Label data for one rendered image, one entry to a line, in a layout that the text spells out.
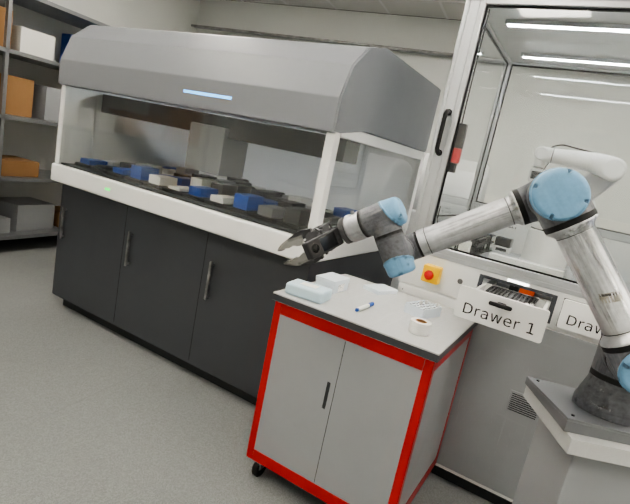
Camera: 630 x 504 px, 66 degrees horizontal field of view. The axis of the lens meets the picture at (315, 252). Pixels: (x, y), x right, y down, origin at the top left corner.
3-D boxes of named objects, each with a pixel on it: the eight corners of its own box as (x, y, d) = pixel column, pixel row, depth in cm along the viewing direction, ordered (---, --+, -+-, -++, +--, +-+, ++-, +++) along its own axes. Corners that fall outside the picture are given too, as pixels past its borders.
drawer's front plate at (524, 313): (540, 344, 158) (550, 312, 155) (452, 314, 171) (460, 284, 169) (541, 342, 159) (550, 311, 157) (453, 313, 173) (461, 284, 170)
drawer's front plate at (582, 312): (645, 354, 170) (656, 325, 168) (555, 326, 184) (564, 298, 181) (645, 353, 172) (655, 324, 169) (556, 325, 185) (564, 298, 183)
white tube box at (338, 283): (332, 294, 187) (335, 281, 186) (313, 287, 191) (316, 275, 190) (347, 290, 198) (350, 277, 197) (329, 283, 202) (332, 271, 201)
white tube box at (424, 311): (421, 319, 178) (424, 310, 177) (403, 311, 184) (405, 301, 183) (439, 316, 187) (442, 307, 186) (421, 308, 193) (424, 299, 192)
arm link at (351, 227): (365, 241, 124) (352, 211, 123) (349, 246, 126) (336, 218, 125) (372, 233, 131) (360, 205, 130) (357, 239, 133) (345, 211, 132)
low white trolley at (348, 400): (383, 566, 162) (439, 354, 147) (238, 476, 191) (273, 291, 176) (433, 481, 212) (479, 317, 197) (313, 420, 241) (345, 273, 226)
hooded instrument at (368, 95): (273, 432, 224) (355, 23, 189) (37, 304, 310) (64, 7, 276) (376, 361, 328) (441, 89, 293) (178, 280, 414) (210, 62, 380)
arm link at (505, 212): (560, 168, 128) (385, 235, 143) (567, 164, 117) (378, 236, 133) (576, 209, 127) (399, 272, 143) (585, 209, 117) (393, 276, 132)
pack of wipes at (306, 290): (331, 300, 179) (333, 288, 179) (320, 305, 171) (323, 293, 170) (295, 288, 185) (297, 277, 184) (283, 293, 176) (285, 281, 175)
